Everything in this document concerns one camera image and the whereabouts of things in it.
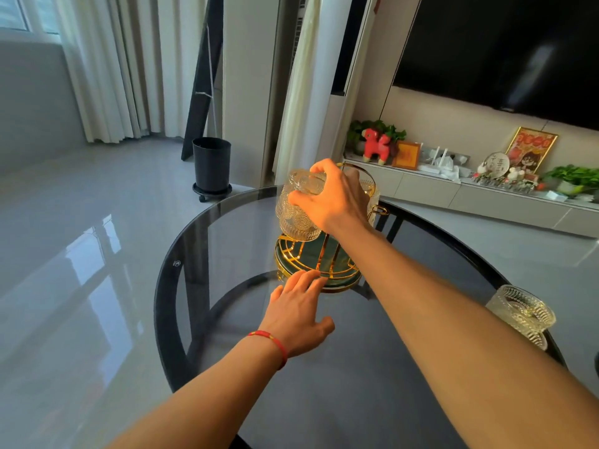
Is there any person's right hand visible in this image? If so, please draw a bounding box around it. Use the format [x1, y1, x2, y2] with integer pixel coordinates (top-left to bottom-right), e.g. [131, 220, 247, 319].
[287, 159, 375, 237]

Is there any person's left hand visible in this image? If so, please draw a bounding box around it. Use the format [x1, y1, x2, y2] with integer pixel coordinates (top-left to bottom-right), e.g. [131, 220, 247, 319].
[260, 270, 336, 359]

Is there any embossed clear glass cup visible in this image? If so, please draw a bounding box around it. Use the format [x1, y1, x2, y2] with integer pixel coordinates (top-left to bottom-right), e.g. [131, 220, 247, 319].
[275, 194, 325, 243]
[286, 168, 329, 206]
[358, 177, 381, 228]
[485, 284, 557, 351]

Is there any person's left forearm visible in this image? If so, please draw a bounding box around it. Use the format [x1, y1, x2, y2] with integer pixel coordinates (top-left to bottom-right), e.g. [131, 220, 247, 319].
[107, 333, 287, 449]

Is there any person's right forearm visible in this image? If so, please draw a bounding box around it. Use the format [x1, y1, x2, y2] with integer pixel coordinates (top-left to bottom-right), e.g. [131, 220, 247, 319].
[334, 223, 599, 449]

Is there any green round tray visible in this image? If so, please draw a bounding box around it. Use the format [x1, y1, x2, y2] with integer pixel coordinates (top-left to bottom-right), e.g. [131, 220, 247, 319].
[274, 234, 363, 293]

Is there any green potted plant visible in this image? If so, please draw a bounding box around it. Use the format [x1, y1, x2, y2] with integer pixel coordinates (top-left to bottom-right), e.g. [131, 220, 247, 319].
[346, 119, 407, 156]

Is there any red plush horse toy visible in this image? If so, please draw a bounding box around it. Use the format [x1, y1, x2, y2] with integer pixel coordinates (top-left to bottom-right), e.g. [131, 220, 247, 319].
[361, 128, 392, 166]

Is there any black round bin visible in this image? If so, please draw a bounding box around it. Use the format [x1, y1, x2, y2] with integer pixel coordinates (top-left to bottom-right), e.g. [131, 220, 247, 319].
[192, 137, 233, 203]

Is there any cream curtain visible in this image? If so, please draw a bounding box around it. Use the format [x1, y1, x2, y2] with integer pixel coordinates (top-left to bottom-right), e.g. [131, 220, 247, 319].
[273, 0, 324, 185]

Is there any small orange framed picture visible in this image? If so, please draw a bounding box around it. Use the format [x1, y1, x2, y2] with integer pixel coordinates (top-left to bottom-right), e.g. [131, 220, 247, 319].
[392, 140, 421, 171]

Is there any white standing air conditioner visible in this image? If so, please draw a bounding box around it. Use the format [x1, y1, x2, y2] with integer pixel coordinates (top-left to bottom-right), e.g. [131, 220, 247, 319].
[328, 0, 381, 162]

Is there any white router with antennas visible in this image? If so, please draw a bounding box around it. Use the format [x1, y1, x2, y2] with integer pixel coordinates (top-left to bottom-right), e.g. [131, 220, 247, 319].
[418, 146, 472, 184]

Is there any white low media cabinet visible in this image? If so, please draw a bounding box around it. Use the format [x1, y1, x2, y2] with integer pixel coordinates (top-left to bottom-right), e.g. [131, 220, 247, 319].
[343, 153, 599, 239]

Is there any round white decorative plate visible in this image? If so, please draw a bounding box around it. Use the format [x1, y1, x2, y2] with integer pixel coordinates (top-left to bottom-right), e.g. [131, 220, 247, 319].
[481, 152, 511, 179]

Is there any row of small figurines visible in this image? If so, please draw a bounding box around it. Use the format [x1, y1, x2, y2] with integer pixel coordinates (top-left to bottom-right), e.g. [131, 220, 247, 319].
[472, 166, 544, 195]

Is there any white window curtain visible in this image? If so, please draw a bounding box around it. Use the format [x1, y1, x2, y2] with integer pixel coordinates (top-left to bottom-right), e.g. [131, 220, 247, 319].
[53, 0, 207, 145]

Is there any gold framed cartoon picture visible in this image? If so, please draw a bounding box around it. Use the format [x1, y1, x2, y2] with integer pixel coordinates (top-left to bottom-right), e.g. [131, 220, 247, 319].
[505, 126, 559, 176]

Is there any green plant in white pot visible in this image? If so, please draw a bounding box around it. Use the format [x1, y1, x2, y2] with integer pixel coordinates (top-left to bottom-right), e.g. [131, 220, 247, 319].
[542, 164, 599, 198]

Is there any window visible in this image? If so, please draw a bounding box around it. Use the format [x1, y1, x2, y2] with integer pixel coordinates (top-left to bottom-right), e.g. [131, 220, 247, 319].
[0, 0, 62, 43]

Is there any gold wire cup rack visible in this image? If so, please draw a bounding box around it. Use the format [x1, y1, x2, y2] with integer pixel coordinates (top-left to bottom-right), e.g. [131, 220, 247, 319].
[275, 162, 390, 282]

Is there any red string bracelet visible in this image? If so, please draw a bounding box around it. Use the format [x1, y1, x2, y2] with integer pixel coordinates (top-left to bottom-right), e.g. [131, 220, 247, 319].
[246, 330, 289, 371]

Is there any black leaning frame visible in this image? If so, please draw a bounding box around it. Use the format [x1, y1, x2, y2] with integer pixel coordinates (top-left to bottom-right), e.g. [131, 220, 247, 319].
[181, 0, 225, 162]

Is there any black wall television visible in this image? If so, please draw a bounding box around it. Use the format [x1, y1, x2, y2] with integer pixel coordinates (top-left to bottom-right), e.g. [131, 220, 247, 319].
[392, 0, 599, 132]

